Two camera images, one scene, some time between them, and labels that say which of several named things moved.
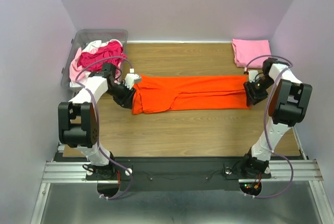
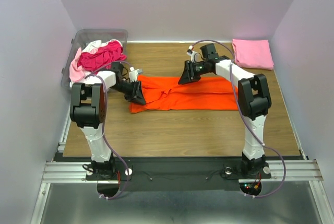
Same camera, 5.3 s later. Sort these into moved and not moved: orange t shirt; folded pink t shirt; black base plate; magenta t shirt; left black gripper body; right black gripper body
Moved: left black gripper body; right black gripper body
Not moved: magenta t shirt; black base plate; orange t shirt; folded pink t shirt
